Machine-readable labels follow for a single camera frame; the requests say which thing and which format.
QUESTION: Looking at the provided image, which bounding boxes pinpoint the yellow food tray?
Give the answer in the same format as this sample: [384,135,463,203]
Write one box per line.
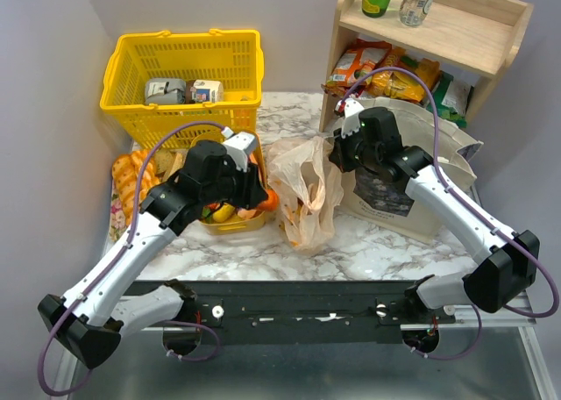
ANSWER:
[199,131,268,235]

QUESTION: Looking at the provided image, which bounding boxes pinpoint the yellow chips bag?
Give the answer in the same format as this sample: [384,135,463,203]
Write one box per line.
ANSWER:
[366,46,440,104]

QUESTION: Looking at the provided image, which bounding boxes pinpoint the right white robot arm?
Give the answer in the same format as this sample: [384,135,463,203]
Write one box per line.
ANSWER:
[330,100,540,314]

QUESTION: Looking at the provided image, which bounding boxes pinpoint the orange toy pumpkin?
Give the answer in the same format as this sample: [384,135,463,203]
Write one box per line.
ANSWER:
[257,189,279,211]

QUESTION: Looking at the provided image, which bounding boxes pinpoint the red toy pepper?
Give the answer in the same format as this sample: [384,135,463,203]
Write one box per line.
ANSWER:
[207,203,222,211]

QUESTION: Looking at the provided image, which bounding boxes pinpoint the clear plastic bottle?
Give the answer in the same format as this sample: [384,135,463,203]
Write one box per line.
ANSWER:
[399,0,433,27]

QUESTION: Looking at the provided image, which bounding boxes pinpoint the wooden shelf unit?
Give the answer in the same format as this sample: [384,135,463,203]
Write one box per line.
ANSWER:
[327,0,534,122]

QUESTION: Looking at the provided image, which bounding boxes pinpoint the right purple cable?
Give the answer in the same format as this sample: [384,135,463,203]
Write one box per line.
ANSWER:
[341,66,560,318]

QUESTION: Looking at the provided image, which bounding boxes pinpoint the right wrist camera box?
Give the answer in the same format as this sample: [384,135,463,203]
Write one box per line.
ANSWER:
[337,98,365,139]

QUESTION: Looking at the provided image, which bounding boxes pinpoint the red snack bag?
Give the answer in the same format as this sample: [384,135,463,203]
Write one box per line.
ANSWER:
[321,84,366,100]

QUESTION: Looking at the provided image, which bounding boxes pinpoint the brown milk carton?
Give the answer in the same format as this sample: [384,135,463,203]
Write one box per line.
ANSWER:
[185,80,224,104]

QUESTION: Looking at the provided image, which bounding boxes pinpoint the banana print plastic bag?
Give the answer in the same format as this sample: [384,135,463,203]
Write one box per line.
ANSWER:
[266,136,344,254]

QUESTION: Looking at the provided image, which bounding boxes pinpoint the green snack bag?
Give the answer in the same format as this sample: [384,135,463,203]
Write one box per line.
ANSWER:
[431,72,472,128]

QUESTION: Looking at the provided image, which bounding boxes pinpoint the braided orange toy bread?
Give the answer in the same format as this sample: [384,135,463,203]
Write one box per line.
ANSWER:
[130,149,161,202]

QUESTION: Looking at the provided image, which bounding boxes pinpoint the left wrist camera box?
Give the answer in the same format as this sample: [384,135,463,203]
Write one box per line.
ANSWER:
[221,127,258,172]

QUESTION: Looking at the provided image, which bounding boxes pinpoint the brown toy bread slices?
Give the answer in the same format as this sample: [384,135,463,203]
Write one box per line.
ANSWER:
[153,148,187,182]

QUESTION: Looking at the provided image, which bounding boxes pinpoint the orange snack bag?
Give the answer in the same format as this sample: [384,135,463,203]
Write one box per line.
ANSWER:
[325,39,392,88]

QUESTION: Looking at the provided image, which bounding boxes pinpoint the grey wrapped package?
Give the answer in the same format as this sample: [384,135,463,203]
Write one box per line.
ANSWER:
[145,78,186,105]

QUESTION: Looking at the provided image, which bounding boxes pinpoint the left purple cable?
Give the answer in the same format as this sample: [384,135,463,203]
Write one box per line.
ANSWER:
[37,121,233,396]

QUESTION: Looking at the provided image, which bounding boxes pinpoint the toy bread loaf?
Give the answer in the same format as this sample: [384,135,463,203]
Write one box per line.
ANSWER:
[111,150,148,225]

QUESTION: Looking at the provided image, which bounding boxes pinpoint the yellow plastic shopping basket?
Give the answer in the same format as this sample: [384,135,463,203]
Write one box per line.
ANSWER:
[100,29,265,148]

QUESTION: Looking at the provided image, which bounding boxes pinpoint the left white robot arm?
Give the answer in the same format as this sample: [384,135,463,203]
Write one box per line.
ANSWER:
[38,132,268,369]

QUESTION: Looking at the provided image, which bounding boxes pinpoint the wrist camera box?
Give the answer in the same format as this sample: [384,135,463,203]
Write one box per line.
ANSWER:
[221,127,258,172]
[337,98,365,139]

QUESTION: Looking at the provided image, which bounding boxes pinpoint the beige canvas tote bag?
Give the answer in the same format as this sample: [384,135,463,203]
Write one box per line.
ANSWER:
[330,97,483,242]

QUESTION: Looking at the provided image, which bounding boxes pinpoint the purple cable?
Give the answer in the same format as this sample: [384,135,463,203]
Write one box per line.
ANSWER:
[37,121,233,396]
[341,66,560,318]

